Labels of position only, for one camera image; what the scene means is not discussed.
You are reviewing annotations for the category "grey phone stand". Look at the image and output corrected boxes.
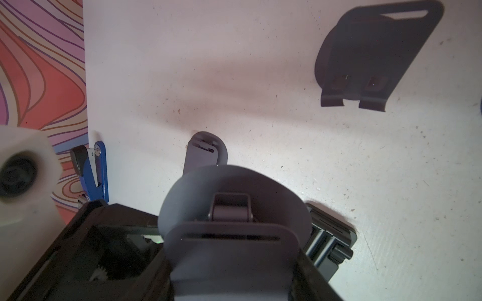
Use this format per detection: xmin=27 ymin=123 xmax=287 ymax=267
xmin=183 ymin=131 xmax=228 ymax=175
xmin=158 ymin=165 xmax=311 ymax=300
xmin=315 ymin=1 xmax=444 ymax=112

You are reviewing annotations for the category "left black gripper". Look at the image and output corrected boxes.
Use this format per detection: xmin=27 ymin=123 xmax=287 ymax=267
xmin=7 ymin=200 xmax=173 ymax=300

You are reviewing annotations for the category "black rectangular phone stand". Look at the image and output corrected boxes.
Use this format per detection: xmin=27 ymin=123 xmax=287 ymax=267
xmin=304 ymin=201 xmax=358 ymax=282

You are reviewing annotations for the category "blue stapler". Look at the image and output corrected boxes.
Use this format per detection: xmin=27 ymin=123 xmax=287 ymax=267
xmin=70 ymin=141 xmax=109 ymax=203

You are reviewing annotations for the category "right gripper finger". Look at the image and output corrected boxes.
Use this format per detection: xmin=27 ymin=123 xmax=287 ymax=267
xmin=289 ymin=249 xmax=343 ymax=301

